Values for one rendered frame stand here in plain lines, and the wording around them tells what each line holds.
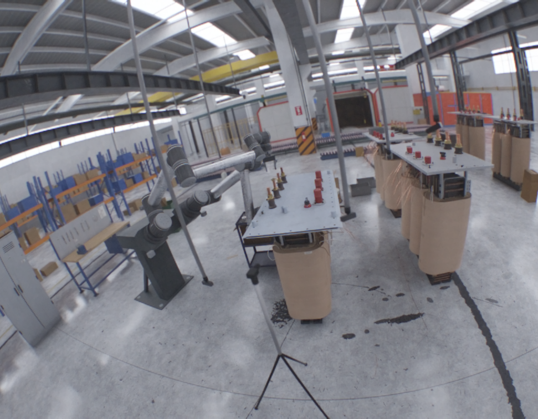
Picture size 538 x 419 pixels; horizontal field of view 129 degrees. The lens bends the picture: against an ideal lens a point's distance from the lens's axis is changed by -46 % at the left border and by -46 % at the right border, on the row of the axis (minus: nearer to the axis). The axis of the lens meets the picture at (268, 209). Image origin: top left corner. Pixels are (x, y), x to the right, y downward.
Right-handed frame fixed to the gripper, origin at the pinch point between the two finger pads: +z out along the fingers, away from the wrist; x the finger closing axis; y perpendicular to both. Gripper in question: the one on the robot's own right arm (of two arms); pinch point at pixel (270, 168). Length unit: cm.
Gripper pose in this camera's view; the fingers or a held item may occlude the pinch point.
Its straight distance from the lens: 248.8
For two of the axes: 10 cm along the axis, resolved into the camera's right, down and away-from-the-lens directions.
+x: -9.7, 2.4, -0.1
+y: -0.9, -3.4, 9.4
